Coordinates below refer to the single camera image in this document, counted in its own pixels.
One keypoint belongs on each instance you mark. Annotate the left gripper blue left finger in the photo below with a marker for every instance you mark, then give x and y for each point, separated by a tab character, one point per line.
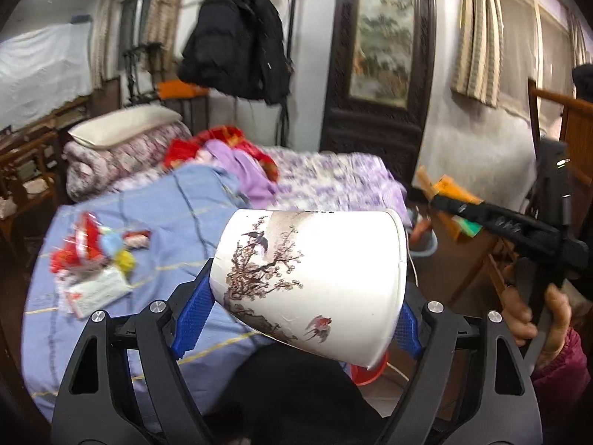
191	304

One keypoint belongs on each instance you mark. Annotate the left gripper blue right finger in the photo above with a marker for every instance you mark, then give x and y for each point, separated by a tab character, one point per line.
407	333

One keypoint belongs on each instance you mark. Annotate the yellow pompom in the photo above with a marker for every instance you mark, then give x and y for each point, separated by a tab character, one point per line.
125	261

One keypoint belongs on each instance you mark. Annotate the white floral paper cup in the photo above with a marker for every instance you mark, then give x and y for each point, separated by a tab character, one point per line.
329	283

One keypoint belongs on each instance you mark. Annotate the light blue case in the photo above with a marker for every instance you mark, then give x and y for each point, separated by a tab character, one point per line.
111	244

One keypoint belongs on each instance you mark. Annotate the white printed packet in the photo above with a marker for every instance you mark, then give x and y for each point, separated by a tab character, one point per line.
82	294

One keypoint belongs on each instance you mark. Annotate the small red white wrapper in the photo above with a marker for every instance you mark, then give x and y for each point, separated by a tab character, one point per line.
137	239

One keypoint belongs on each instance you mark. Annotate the red snack bag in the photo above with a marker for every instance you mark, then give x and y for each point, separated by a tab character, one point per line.
82	248

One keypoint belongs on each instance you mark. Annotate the red mesh trash basket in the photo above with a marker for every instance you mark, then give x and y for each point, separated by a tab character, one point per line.
364	376

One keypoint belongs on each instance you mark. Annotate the light blue wash basin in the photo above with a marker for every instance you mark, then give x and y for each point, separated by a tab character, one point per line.
429	244

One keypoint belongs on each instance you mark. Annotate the lilac cloth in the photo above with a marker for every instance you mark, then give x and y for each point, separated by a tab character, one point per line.
252	182

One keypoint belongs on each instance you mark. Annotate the wooden chair by window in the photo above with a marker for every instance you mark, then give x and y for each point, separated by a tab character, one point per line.
574	144

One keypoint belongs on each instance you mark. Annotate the red patterned blanket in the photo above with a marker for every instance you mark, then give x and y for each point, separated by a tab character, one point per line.
182	150

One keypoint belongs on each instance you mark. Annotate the purple floral duvet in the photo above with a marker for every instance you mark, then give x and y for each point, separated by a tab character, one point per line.
336	182

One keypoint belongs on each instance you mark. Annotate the floral folded quilt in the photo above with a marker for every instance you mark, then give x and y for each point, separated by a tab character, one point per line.
90	172

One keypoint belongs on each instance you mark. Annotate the black metal coat rack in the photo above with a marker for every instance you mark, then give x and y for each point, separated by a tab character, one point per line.
283	124

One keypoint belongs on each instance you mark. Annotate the cream pillow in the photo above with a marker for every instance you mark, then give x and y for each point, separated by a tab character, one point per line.
112	129

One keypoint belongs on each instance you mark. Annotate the wooden armchair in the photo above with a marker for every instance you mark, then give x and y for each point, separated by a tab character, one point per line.
30	179

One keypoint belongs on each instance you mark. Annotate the beige checked curtain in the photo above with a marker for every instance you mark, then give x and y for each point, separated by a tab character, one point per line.
477	72

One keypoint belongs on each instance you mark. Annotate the black round plant stand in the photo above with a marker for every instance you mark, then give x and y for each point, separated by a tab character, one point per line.
150	55

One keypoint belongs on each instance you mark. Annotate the carved dark wooden screen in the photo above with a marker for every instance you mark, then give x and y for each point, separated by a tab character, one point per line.
379	82

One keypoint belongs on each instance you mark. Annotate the black puffer jacket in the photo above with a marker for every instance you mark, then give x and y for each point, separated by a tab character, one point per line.
237	48

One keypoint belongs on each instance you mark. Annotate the white dust cover sheet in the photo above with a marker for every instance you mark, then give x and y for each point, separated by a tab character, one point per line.
42	70

